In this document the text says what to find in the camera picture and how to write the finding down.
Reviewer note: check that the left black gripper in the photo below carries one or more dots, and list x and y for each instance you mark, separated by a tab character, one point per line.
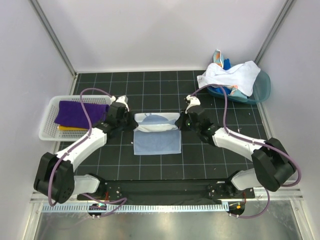
133	124

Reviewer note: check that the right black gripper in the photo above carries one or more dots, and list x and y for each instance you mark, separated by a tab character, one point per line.
180	122

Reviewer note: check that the light blue bear towel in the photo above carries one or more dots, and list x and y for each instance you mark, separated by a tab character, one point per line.
157	134

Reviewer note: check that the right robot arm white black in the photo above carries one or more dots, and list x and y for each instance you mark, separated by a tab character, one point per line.
272	166

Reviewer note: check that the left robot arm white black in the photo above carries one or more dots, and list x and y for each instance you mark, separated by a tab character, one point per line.
55	177

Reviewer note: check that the black grid mat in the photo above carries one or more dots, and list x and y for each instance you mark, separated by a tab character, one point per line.
165	91

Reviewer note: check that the purple folded towel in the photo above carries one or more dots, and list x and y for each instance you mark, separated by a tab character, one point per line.
71	114

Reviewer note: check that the yellow folded towel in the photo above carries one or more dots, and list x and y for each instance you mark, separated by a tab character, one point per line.
68	128

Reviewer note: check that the dark blue towel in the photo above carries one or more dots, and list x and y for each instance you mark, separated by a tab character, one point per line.
226	64

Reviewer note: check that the white towel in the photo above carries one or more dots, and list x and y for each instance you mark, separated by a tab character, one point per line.
241	76

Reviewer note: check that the orange patterned towel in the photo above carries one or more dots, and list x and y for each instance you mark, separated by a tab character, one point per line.
218	58

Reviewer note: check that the white plastic basket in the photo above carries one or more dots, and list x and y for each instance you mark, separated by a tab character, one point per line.
48	129

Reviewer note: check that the teal plastic bowl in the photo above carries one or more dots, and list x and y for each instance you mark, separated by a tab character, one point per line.
261	91

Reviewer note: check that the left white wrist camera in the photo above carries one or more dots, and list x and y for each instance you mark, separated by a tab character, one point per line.
121	99

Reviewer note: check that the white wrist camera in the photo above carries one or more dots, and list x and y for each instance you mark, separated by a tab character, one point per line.
121	99
191	101

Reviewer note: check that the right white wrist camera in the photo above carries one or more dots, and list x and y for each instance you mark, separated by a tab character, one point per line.
191	101

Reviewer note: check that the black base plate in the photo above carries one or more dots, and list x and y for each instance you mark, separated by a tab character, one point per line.
168	192

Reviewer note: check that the white slotted cable duct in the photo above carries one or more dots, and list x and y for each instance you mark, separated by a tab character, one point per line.
90	207

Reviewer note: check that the aluminium rail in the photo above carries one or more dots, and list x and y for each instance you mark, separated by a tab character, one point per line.
283	193

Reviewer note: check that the right aluminium frame post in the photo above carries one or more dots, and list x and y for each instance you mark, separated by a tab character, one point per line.
276	26

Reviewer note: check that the aluminium frame post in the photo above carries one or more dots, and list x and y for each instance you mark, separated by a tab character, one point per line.
276	26
52	35

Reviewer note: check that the left aluminium frame post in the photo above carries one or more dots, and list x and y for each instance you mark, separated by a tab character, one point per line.
52	35

